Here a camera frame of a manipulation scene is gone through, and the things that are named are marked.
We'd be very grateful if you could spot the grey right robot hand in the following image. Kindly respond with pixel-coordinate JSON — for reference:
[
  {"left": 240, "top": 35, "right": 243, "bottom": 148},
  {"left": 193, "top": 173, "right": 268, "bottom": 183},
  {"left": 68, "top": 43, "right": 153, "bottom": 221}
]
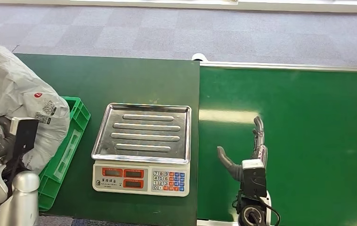
[{"left": 216, "top": 115, "right": 269, "bottom": 183}]

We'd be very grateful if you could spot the grey package with city print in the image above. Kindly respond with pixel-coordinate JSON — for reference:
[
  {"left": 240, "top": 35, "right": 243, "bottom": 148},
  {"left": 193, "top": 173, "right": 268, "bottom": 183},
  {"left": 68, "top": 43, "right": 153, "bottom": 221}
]
[{"left": 0, "top": 44, "right": 71, "bottom": 176}]

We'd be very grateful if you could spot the green plastic basket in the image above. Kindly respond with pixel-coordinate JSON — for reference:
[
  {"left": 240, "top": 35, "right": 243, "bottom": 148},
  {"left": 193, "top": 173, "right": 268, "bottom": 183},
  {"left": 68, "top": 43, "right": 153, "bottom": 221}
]
[{"left": 0, "top": 96, "right": 91, "bottom": 212}]

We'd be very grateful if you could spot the bright green conveyor belt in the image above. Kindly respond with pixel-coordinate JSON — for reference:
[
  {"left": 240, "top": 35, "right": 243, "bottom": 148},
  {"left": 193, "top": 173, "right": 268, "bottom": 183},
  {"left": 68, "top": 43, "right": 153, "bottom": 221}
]
[{"left": 196, "top": 66, "right": 357, "bottom": 226}]

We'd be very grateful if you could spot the white conveyor roller end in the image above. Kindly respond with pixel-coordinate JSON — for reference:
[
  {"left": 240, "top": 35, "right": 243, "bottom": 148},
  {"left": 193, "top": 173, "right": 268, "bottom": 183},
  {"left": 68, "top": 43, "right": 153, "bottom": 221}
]
[{"left": 191, "top": 52, "right": 209, "bottom": 62}]

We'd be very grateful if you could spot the white scale with steel pan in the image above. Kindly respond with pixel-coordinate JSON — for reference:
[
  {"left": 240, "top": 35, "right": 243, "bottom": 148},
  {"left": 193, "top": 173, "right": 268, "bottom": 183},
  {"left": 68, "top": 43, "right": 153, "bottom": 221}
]
[{"left": 90, "top": 102, "right": 193, "bottom": 197}]

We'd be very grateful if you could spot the dark green table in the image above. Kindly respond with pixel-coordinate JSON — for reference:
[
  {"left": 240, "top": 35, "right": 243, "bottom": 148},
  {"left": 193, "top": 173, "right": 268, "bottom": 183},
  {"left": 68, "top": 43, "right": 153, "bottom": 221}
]
[{"left": 9, "top": 52, "right": 201, "bottom": 226}]

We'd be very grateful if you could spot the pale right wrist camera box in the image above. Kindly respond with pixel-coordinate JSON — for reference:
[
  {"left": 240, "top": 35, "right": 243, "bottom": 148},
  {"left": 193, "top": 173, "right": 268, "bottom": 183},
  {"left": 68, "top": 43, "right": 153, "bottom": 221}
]
[{"left": 240, "top": 159, "right": 268, "bottom": 199}]

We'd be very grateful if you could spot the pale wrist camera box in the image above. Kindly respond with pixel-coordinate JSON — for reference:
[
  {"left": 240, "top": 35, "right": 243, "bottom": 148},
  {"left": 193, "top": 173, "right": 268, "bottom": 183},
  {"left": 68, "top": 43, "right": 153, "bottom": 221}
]
[
  {"left": 240, "top": 159, "right": 268, "bottom": 199},
  {"left": 6, "top": 116, "right": 40, "bottom": 162}
]

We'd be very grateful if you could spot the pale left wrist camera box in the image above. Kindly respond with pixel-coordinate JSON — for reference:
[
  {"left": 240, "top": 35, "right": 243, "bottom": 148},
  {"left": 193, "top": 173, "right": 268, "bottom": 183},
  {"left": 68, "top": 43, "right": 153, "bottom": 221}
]
[{"left": 6, "top": 116, "right": 40, "bottom": 162}]

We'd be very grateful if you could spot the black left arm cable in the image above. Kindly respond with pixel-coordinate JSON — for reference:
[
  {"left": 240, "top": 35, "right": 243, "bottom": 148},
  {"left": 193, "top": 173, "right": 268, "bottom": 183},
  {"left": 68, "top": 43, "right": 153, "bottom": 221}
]
[{"left": 0, "top": 155, "right": 22, "bottom": 223}]

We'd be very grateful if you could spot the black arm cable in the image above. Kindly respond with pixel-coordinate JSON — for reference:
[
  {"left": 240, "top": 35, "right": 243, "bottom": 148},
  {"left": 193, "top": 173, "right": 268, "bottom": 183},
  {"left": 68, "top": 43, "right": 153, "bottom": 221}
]
[
  {"left": 256, "top": 194, "right": 282, "bottom": 226},
  {"left": 0, "top": 155, "right": 22, "bottom": 223}
]

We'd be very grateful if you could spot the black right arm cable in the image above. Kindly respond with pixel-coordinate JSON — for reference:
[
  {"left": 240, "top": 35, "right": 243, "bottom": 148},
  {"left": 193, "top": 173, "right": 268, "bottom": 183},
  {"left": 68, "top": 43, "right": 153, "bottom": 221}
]
[{"left": 256, "top": 194, "right": 282, "bottom": 226}]

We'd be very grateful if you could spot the silver conveyor side rail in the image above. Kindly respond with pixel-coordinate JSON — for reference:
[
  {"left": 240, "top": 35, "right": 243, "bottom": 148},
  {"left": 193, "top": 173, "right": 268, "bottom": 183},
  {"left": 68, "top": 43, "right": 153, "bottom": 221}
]
[{"left": 199, "top": 61, "right": 357, "bottom": 73}]

